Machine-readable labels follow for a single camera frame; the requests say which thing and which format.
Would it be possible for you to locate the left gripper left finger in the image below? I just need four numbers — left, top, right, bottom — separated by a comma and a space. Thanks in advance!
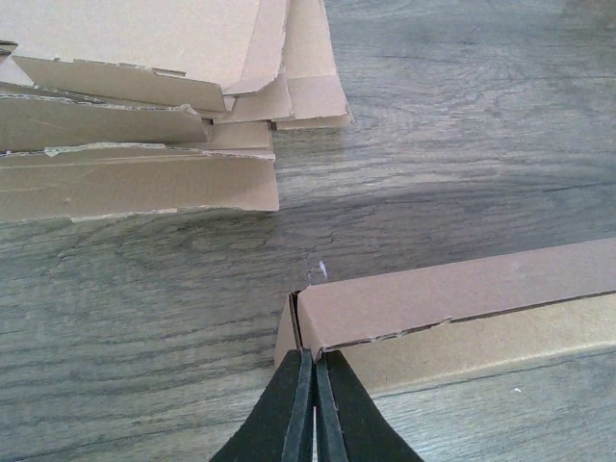
212, 349, 314, 462

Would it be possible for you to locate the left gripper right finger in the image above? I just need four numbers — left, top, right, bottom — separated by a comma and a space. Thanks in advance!
315, 351, 421, 462

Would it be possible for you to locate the brown cardboard box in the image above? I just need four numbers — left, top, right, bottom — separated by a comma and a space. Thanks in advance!
273, 239, 615, 392

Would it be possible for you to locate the stack of flat cardboard sheets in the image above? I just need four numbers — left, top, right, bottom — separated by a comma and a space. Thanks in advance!
1, 1, 352, 221

